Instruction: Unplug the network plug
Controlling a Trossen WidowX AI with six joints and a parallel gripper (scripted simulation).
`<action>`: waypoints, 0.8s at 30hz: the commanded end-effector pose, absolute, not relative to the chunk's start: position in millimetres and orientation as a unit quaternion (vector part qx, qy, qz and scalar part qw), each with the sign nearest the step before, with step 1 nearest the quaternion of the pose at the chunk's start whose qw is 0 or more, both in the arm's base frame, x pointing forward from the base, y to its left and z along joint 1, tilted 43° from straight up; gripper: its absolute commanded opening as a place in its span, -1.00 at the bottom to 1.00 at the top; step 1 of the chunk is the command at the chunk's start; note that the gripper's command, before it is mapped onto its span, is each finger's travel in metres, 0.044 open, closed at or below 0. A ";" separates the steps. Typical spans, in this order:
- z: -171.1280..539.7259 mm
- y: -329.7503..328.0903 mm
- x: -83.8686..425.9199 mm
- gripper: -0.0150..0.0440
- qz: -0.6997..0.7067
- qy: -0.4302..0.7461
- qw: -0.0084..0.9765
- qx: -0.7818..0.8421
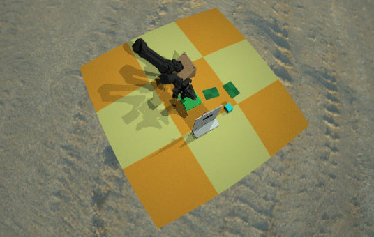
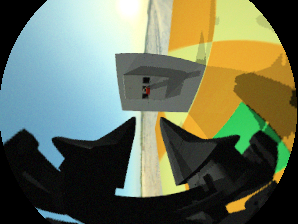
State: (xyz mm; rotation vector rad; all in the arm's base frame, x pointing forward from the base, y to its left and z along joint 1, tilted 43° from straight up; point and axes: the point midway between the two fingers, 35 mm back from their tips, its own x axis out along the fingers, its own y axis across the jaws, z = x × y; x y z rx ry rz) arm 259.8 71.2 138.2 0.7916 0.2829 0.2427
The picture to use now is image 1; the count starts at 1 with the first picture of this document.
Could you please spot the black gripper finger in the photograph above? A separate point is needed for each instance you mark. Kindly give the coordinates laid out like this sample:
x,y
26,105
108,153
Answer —
x,y
191,91
189,96

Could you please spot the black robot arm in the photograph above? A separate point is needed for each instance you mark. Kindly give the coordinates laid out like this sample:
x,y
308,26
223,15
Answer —
x,y
166,67

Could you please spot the small cyan block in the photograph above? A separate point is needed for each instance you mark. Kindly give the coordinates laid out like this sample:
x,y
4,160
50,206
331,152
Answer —
x,y
228,107

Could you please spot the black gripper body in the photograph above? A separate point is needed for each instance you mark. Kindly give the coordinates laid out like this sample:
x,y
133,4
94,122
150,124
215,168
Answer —
x,y
183,84

